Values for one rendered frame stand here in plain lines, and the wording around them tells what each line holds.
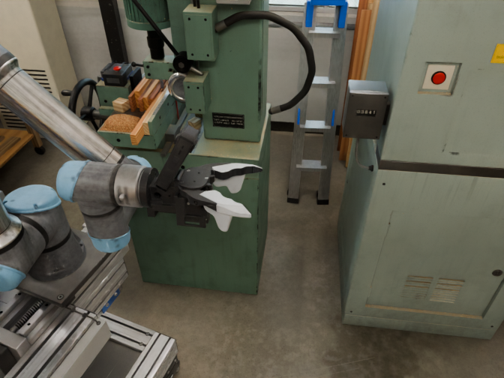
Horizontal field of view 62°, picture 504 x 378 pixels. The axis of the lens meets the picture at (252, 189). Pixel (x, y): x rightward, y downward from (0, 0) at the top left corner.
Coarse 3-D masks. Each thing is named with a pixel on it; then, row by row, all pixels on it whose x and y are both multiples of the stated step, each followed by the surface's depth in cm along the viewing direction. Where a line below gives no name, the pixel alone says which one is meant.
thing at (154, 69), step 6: (144, 60) 155; (150, 60) 155; (156, 60) 155; (162, 60) 155; (168, 60) 155; (144, 66) 156; (150, 66) 155; (156, 66) 155; (162, 66) 155; (168, 66) 154; (150, 72) 157; (156, 72) 156; (162, 72) 156; (150, 78) 158; (156, 78) 158; (162, 78) 158; (168, 78) 157
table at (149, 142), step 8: (104, 112) 169; (112, 112) 159; (120, 112) 159; (128, 112) 159; (136, 112) 159; (144, 112) 159; (168, 112) 160; (176, 112) 170; (168, 120) 161; (160, 128) 153; (104, 136) 150; (112, 136) 149; (120, 136) 149; (128, 136) 148; (144, 136) 148; (152, 136) 147; (160, 136) 154; (112, 144) 152; (120, 144) 151; (128, 144) 151; (144, 144) 150; (152, 144) 149
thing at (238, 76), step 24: (264, 0) 132; (240, 24) 134; (264, 24) 138; (240, 48) 138; (264, 48) 144; (216, 72) 145; (240, 72) 144; (264, 72) 151; (216, 96) 151; (240, 96) 150; (264, 96) 159; (264, 120) 170
